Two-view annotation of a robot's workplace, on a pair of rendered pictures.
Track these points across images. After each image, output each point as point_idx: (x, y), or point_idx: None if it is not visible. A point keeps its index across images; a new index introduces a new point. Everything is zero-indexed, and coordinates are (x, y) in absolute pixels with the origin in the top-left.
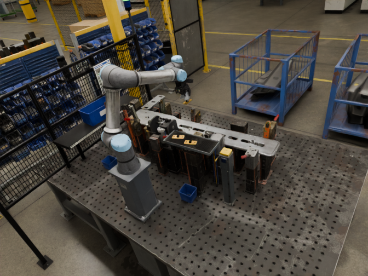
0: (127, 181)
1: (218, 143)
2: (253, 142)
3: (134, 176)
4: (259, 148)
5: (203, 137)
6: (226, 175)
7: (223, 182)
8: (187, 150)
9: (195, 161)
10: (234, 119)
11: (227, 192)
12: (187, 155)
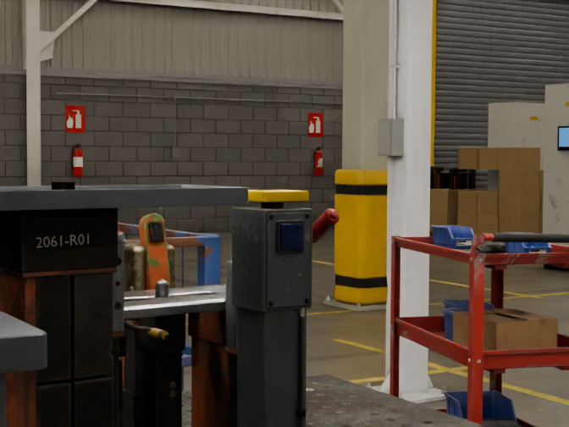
0: (24, 335)
1: (191, 185)
2: (168, 292)
3: (15, 319)
4: (221, 296)
5: (88, 185)
6: (294, 351)
7: (269, 425)
8: (58, 247)
9: (106, 329)
10: None
11: None
12: (46, 305)
